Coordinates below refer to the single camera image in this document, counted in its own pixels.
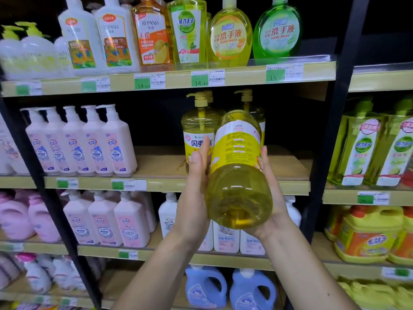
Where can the person's left hand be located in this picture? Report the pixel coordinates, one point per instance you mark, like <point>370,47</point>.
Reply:
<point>192,206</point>

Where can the person's right hand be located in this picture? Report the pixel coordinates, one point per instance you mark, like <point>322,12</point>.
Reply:
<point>279,219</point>

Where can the person's right forearm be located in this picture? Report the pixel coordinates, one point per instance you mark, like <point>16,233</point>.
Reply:
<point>306,277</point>

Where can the person's left forearm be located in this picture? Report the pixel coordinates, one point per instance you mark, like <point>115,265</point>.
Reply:
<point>151,277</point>

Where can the white baby label bottle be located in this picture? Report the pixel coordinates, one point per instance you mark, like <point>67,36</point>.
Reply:
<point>167,216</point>
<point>207,242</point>
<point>226,242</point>

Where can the yellow orange detergent jug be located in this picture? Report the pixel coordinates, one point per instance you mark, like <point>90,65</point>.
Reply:
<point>368,235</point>
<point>403,242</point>
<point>332,222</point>

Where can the green white price tag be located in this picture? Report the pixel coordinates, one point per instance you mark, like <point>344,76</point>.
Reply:
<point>208,78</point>
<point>150,81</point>
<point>11,247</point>
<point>67,184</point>
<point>284,73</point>
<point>95,84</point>
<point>373,198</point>
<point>128,254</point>
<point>397,274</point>
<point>129,185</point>
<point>29,89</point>

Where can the light blue detergent jug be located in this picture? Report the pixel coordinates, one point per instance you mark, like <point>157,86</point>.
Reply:
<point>200,290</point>
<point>245,293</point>

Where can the pink detergent jug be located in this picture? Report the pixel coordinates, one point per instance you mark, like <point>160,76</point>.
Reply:
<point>45,222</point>
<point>16,219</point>

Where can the tall yellow green bottle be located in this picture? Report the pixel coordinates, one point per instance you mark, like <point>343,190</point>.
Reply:
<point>187,35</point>

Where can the round yellow hand wash bottle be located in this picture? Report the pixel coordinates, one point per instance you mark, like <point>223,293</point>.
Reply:
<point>229,38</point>

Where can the orange bottle lemon label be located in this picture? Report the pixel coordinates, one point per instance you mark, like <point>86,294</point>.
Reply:
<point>153,38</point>

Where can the white bottle colourful label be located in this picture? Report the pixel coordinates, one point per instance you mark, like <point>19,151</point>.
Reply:
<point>80,45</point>
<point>117,41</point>

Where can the purple yellow detergent pouch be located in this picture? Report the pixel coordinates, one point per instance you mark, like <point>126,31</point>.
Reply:
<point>35,306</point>

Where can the round green hand wash bottle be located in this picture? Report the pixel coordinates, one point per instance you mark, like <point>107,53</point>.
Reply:
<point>277,32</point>

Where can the white bottle floral label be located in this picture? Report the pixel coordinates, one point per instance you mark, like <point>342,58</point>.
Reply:
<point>13,151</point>

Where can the small white bottle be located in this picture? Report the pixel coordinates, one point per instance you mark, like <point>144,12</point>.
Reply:
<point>63,58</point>

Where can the round white bottle green pump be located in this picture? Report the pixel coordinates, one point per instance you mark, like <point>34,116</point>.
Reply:
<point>40,58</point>
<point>11,58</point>

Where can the wooden shelf rack black frame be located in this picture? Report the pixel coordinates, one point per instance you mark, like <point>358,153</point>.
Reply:
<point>290,164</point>

